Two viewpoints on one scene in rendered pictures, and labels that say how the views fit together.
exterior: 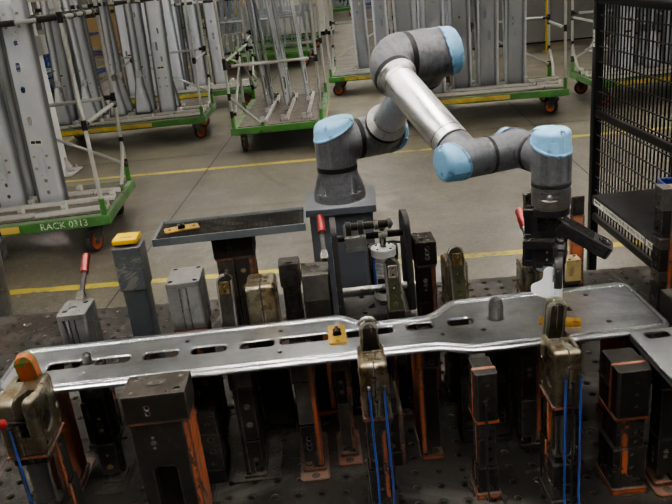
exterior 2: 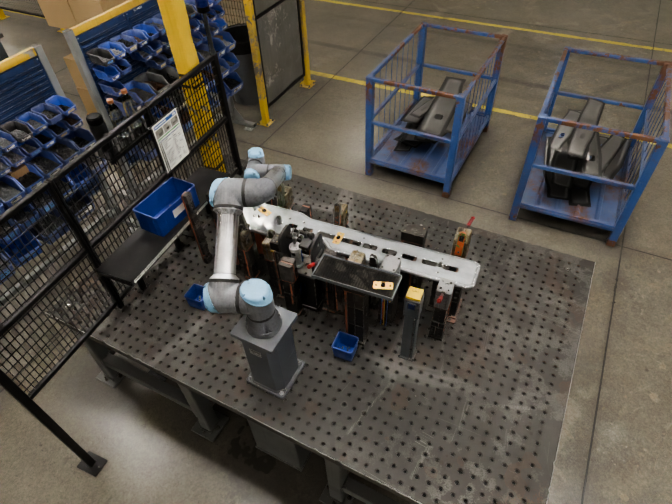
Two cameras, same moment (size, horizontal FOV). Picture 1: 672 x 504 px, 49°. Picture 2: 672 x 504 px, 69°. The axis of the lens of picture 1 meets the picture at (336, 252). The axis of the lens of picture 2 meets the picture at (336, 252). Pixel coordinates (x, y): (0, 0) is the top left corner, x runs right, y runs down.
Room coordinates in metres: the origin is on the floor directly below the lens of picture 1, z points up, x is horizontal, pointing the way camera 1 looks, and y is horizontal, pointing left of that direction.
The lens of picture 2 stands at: (2.99, 0.78, 2.74)
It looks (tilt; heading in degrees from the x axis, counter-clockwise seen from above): 46 degrees down; 206
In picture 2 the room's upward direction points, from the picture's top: 3 degrees counter-clockwise
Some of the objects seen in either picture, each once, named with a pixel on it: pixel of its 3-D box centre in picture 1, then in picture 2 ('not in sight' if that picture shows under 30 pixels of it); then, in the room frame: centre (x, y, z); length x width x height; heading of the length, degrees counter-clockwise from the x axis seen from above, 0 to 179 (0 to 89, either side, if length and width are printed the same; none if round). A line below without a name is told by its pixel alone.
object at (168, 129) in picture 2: not in sight; (170, 140); (1.30, -1.00, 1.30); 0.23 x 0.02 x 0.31; 1
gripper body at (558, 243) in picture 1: (546, 235); not in sight; (1.35, -0.42, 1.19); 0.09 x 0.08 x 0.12; 69
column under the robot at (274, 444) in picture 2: not in sight; (285, 409); (2.05, -0.03, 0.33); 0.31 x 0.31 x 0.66; 86
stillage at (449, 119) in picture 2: not in sight; (434, 106); (-0.96, -0.08, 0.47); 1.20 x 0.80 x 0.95; 175
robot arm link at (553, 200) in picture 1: (550, 196); not in sight; (1.34, -0.42, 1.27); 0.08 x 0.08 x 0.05
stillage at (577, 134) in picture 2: not in sight; (588, 142); (-0.82, 1.22, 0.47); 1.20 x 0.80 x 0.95; 177
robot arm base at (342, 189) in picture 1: (338, 180); (262, 316); (2.05, -0.03, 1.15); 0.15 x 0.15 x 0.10
